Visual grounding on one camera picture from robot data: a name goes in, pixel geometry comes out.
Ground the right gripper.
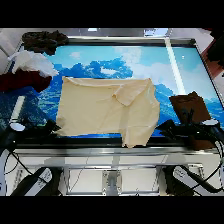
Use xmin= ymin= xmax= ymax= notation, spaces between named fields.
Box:
xmin=155 ymin=119 xmax=184 ymax=139

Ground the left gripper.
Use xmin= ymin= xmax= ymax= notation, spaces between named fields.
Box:
xmin=41 ymin=119 xmax=62 ymax=136

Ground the cream T-shirt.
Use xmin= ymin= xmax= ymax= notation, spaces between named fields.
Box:
xmin=54 ymin=76 xmax=161 ymax=149

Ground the dark red garment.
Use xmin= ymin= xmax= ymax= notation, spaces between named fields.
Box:
xmin=0 ymin=69 xmax=53 ymax=94

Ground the white garment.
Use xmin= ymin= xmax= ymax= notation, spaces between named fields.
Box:
xmin=7 ymin=50 xmax=60 ymax=78

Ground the dark brown garment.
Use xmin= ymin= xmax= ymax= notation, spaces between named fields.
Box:
xmin=21 ymin=30 xmax=70 ymax=56

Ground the black cable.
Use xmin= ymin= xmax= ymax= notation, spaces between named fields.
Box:
xmin=4 ymin=149 xmax=36 ymax=177
xmin=194 ymin=130 xmax=224 ymax=188

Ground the silver frame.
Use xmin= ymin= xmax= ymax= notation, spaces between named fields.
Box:
xmin=0 ymin=145 xmax=224 ymax=197

